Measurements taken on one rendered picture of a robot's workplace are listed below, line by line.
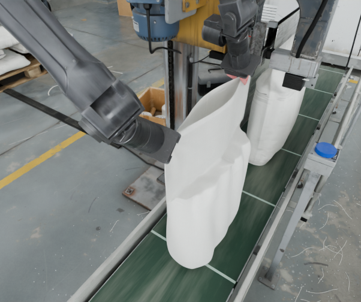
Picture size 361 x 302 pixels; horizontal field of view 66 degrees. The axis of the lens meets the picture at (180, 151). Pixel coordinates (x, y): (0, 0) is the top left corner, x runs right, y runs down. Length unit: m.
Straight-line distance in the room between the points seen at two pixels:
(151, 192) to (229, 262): 0.85
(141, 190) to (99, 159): 0.48
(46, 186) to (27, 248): 0.47
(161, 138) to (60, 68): 0.24
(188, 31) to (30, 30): 0.81
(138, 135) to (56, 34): 0.19
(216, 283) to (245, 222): 0.31
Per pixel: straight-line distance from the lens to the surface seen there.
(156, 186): 1.87
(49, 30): 0.35
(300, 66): 0.96
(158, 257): 1.16
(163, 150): 0.53
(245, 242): 1.22
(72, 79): 0.36
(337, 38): 3.78
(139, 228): 1.19
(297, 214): 1.15
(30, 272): 1.73
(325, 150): 0.94
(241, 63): 0.82
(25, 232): 1.89
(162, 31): 0.94
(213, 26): 0.80
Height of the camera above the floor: 1.40
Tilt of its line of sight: 40 degrees down
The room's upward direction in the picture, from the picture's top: straight up
